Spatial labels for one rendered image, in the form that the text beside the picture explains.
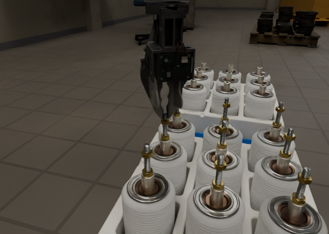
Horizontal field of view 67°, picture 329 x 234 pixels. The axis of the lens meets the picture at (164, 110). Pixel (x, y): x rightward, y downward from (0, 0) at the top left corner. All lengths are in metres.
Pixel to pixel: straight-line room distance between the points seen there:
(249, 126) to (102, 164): 0.54
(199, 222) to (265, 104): 0.55
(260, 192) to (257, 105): 0.40
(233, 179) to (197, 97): 0.43
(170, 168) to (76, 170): 0.50
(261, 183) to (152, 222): 0.22
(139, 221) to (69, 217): 0.37
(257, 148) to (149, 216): 0.31
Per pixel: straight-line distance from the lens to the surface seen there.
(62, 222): 0.79
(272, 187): 0.52
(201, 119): 0.88
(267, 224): 0.44
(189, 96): 0.89
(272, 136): 0.64
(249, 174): 0.63
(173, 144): 0.57
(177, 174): 0.54
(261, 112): 0.89
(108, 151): 1.01
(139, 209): 0.44
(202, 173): 0.52
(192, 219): 0.43
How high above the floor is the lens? 0.56
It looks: 25 degrees down
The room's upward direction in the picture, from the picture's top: straight up
